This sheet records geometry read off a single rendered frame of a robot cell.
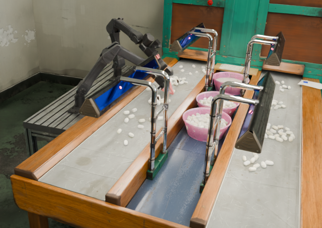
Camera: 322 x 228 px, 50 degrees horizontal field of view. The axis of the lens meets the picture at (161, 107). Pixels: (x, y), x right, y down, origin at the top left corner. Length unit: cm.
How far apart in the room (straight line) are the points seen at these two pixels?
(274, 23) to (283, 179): 148
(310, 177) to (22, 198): 118
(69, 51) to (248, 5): 235
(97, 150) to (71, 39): 278
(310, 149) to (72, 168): 110
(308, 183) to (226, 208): 37
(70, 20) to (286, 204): 336
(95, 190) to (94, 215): 9
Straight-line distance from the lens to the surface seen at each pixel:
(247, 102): 127
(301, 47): 278
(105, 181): 143
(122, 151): 161
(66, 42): 432
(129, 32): 250
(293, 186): 154
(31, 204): 155
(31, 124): 209
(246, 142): 109
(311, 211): 140
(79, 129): 176
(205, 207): 129
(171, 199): 144
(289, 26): 275
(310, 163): 167
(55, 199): 144
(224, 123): 191
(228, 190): 143
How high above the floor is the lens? 159
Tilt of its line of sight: 25 degrees down
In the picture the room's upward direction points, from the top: 3 degrees clockwise
